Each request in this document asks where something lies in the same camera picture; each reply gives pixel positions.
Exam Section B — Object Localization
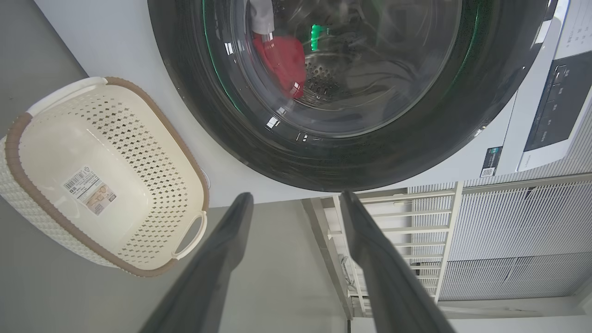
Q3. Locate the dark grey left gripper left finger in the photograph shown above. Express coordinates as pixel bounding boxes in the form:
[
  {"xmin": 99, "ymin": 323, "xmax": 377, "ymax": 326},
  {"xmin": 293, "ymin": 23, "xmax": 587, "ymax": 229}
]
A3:
[{"xmin": 139, "ymin": 192, "xmax": 254, "ymax": 333}]

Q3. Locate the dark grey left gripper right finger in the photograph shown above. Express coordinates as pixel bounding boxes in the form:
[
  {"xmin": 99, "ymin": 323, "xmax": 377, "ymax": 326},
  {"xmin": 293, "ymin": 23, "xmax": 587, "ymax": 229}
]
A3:
[{"xmin": 340, "ymin": 190, "xmax": 457, "ymax": 333}]

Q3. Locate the round dark washing machine door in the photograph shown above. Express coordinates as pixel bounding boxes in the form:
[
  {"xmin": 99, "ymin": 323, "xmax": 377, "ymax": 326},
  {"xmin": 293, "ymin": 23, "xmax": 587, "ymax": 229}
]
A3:
[{"xmin": 147, "ymin": 0, "xmax": 558, "ymax": 192}]

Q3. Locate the red garment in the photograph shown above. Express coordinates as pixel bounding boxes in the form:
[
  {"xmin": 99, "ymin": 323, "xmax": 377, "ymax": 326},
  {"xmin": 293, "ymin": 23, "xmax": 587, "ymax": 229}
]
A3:
[{"xmin": 252, "ymin": 35, "xmax": 307, "ymax": 99}]

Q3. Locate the white garment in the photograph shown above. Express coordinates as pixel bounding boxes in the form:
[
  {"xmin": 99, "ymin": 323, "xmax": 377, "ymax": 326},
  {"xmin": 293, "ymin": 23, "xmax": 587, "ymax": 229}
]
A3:
[{"xmin": 250, "ymin": 0, "xmax": 276, "ymax": 36}]

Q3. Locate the cream perforated laundry basket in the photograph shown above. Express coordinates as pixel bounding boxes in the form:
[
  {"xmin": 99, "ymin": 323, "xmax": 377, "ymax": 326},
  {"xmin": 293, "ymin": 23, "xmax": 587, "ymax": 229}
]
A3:
[{"xmin": 0, "ymin": 76, "xmax": 210, "ymax": 278}]

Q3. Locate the white front-load washing machine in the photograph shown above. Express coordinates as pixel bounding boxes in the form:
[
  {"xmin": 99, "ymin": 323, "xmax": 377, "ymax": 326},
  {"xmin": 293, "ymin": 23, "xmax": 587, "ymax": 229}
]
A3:
[{"xmin": 33, "ymin": 0, "xmax": 592, "ymax": 208}]

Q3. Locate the paper product label sticker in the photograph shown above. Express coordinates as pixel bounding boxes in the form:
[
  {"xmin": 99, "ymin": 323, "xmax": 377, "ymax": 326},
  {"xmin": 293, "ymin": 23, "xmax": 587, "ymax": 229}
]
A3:
[{"xmin": 62, "ymin": 166, "xmax": 117, "ymax": 216}]

